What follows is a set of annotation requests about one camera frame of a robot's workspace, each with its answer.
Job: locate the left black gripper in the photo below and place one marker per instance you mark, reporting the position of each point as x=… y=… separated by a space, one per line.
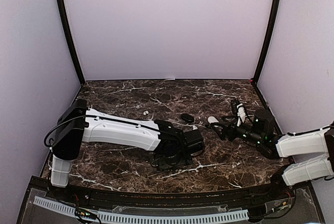
x=159 y=163

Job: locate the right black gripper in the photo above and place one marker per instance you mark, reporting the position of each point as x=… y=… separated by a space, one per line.
x=226 y=130

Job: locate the white oval charging case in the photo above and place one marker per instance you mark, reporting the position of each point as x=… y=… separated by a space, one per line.
x=212 y=120

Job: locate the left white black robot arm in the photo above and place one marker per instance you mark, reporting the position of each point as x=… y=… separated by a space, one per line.
x=79 y=124

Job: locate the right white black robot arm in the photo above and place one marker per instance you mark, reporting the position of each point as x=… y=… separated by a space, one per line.
x=260 y=135

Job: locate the black oval charging case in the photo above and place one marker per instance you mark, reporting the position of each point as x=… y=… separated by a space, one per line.
x=187 y=118

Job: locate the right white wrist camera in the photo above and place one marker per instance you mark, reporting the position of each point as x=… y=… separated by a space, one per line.
x=239 y=110

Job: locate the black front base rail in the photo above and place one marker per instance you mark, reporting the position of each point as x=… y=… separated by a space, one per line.
x=96 y=198

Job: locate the white slotted cable duct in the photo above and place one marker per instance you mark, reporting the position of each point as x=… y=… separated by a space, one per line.
x=100 y=216

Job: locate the right black frame post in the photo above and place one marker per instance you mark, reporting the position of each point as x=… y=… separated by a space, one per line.
x=266 y=42

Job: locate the black frame post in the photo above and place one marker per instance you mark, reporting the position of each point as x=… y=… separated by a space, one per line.
x=266 y=42
x=70 y=41

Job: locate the left black frame post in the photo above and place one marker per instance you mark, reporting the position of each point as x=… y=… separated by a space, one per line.
x=70 y=41

